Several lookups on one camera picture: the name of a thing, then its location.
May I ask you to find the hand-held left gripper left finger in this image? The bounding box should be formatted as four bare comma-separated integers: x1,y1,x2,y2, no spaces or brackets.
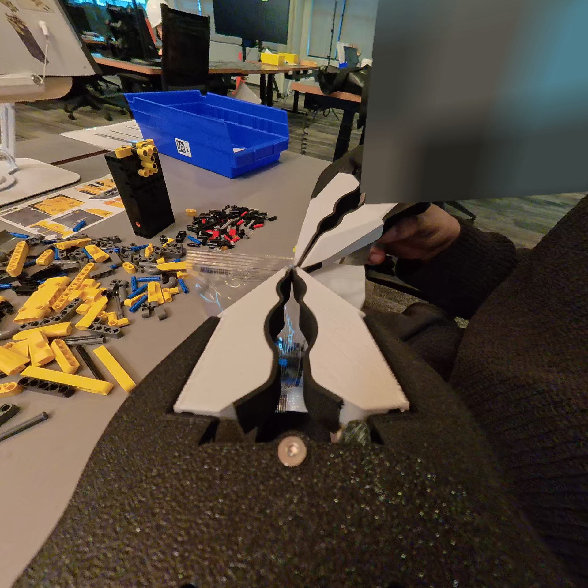
174,268,294,420

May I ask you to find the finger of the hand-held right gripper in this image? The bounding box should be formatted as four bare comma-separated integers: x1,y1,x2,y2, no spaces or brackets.
294,172,362,268
300,201,398,273

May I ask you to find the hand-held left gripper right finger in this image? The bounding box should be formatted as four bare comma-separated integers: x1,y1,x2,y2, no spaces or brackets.
294,268,410,421

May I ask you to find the clear plastic parts bag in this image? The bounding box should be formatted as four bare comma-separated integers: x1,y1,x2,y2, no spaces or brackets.
186,248,368,414

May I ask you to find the person's right forearm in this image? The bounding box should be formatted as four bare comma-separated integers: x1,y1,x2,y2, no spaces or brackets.
396,198,588,552

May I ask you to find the person's right hand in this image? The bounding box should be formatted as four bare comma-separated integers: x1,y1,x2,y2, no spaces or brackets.
369,204,461,266

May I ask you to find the pile of black red pins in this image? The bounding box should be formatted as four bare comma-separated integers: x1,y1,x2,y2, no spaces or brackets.
187,204,277,251

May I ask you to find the wooden desk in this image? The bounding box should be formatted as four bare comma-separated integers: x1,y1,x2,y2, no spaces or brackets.
290,80,364,161
92,55,322,113

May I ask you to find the black bag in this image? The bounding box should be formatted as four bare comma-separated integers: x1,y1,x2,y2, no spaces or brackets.
318,64,374,96

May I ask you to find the blue plastic bin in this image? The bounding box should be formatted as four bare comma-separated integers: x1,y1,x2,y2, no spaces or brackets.
124,89,290,179

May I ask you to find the pile of yellow building pieces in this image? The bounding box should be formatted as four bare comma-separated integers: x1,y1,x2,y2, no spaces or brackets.
0,230,191,442

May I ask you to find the black brick tower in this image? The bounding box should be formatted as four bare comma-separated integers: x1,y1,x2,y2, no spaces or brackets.
104,140,176,239

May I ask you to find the computer monitor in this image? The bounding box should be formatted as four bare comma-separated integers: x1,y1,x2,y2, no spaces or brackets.
212,0,291,47

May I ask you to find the yellow sticker sheet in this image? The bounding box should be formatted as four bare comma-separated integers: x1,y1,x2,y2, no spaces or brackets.
0,175,127,236

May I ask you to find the printed white paper sheet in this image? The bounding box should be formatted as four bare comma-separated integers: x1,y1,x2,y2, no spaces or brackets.
61,120,144,151

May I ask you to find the white book stand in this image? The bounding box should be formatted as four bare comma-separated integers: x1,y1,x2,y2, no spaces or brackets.
0,76,82,208

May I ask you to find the open instruction booklet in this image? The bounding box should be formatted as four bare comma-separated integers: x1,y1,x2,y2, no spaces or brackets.
0,0,96,88

